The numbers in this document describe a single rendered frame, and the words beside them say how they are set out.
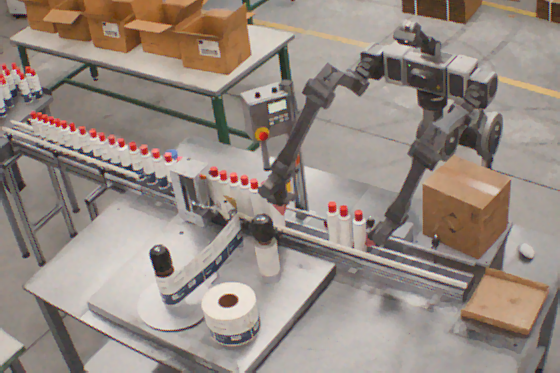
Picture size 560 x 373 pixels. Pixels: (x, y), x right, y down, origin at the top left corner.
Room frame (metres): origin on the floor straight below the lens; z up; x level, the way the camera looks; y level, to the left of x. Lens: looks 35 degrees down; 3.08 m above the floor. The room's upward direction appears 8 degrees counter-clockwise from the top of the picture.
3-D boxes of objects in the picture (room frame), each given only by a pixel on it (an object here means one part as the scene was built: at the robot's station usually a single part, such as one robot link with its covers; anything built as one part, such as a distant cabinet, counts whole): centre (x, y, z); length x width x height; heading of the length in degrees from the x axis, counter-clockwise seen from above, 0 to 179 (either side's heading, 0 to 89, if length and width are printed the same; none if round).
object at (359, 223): (2.45, -0.27, 0.98); 0.05 x 0.05 x 0.20
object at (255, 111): (2.78, 0.02, 1.38); 0.17 x 0.10 x 0.19; 107
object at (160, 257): (2.28, 0.49, 1.04); 0.09 x 0.09 x 0.29
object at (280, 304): (2.37, 0.36, 0.86); 0.80 x 0.67 x 0.05; 52
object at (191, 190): (2.84, 0.38, 1.01); 0.14 x 0.13 x 0.26; 52
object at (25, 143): (3.51, 1.10, 0.47); 1.17 x 0.38 x 0.94; 52
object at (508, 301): (2.04, -0.80, 0.85); 0.30 x 0.26 x 0.04; 52
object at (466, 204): (2.49, -0.74, 0.99); 0.30 x 0.24 x 0.27; 42
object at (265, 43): (5.09, 0.89, 0.39); 2.20 x 0.80 x 0.78; 50
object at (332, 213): (2.52, -0.18, 0.98); 0.05 x 0.05 x 0.20
